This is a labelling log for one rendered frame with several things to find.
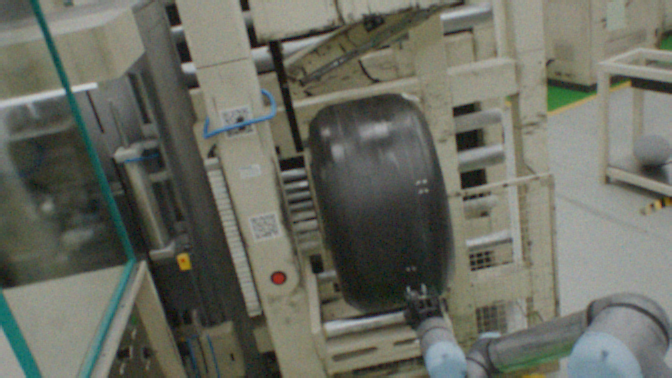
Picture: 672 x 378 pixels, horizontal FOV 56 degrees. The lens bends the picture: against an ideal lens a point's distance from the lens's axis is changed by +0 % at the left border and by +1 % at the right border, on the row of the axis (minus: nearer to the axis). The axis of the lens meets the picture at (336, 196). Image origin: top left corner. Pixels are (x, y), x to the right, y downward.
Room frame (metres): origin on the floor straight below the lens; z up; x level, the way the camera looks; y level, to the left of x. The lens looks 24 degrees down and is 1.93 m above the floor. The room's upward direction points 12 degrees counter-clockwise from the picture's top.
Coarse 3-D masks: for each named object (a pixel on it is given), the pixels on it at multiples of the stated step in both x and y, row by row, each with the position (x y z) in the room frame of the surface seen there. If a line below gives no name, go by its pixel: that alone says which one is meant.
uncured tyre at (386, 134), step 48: (384, 96) 1.58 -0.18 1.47; (336, 144) 1.42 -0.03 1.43; (384, 144) 1.39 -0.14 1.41; (432, 144) 1.41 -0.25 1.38; (336, 192) 1.34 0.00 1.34; (384, 192) 1.32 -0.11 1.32; (432, 192) 1.31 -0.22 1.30; (336, 240) 1.31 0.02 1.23; (384, 240) 1.28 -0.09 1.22; (432, 240) 1.28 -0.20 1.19; (384, 288) 1.30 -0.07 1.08; (432, 288) 1.31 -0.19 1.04
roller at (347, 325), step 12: (444, 300) 1.42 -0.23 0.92; (384, 312) 1.42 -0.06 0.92; (396, 312) 1.42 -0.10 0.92; (444, 312) 1.41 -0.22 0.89; (324, 324) 1.44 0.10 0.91; (336, 324) 1.42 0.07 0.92; (348, 324) 1.41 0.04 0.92; (360, 324) 1.41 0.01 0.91; (372, 324) 1.41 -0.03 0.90; (384, 324) 1.41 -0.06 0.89
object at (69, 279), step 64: (0, 0) 1.18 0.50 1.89; (0, 64) 1.08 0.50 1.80; (0, 128) 1.00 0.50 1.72; (64, 128) 1.24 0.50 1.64; (0, 192) 0.92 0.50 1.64; (64, 192) 1.12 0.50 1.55; (0, 256) 0.84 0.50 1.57; (64, 256) 1.02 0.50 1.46; (128, 256) 1.31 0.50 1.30; (0, 320) 0.79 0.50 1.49; (64, 320) 0.93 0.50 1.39
